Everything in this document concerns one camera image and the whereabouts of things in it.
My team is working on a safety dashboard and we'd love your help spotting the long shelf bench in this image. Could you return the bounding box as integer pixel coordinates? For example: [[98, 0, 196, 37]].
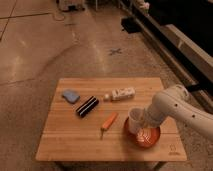
[[118, 0, 213, 88]]

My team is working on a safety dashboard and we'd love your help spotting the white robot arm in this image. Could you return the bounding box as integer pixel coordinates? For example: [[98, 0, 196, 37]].
[[143, 84, 213, 141]]

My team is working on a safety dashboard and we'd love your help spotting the black box on floor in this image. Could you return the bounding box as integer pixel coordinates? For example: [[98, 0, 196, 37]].
[[121, 17, 141, 34]]

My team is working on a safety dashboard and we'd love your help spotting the white ceramic cup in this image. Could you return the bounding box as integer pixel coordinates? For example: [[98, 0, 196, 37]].
[[128, 107, 144, 134]]

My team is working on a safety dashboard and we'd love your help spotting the orange ceramic bowl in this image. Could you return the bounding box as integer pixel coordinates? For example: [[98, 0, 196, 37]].
[[123, 118, 161, 149]]

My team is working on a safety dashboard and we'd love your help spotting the wooden table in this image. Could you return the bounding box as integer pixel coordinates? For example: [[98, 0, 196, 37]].
[[36, 78, 187, 162]]

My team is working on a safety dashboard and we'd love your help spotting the black striped rectangular block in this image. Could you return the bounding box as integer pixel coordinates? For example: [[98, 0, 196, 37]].
[[76, 96, 99, 117]]

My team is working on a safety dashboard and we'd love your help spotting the white equipment on floor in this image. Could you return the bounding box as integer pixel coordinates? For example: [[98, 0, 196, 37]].
[[56, 0, 85, 11]]

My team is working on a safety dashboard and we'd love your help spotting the blue sponge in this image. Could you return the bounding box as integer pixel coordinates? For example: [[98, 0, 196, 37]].
[[62, 90, 80, 104]]

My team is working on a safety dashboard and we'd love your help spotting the white tube with cap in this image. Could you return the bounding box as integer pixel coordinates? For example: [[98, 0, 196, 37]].
[[103, 87, 136, 101]]

